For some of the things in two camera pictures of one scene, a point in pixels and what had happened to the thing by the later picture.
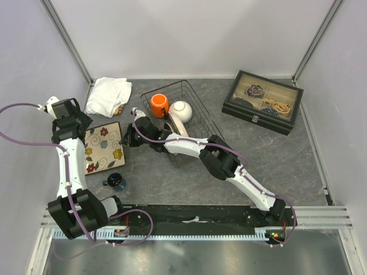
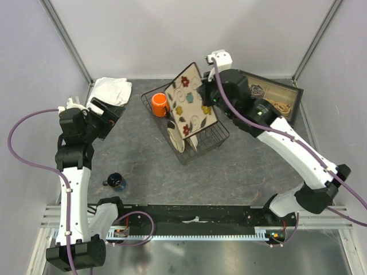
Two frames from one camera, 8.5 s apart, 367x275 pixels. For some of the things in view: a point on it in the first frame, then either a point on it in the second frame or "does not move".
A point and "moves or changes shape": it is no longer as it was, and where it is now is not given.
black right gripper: (128, 140) → (205, 88)
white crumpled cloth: (105, 94) does not move
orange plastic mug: (159, 101) does not move
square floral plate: (102, 149) → (191, 114)
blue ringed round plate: (178, 124) moves or changes shape
